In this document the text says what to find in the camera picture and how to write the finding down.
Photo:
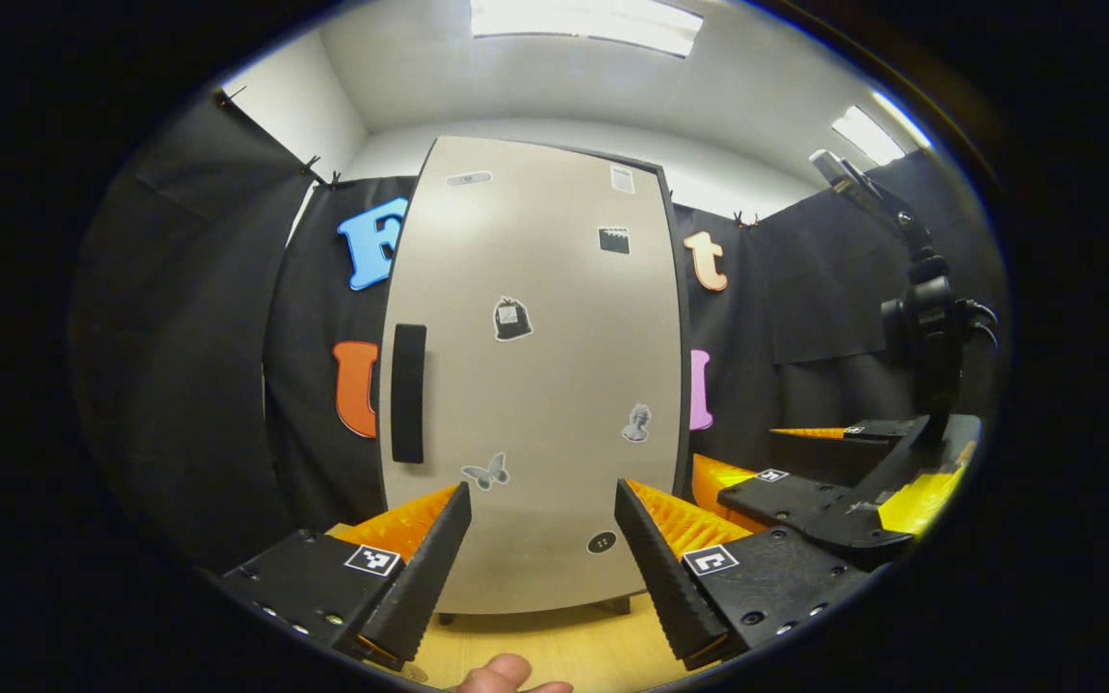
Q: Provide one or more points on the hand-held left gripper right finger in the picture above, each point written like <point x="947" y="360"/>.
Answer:
<point x="670" y="577"/>

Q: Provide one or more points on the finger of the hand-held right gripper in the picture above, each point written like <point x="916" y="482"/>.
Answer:
<point x="786" y="496"/>
<point x="824" y="454"/>

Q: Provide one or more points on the beige cabinet door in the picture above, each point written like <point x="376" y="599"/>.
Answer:
<point x="554" y="385"/>

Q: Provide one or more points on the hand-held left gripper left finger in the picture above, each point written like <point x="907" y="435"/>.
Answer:
<point x="420" y="587"/>

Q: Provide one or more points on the large ceiling light panel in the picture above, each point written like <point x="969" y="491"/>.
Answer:
<point x="583" y="24"/>

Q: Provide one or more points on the small ceiling light panel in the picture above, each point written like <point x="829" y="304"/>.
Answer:
<point x="867" y="135"/>

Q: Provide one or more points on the dark grey cabinet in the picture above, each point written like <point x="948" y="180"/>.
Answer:
<point x="685" y="395"/>

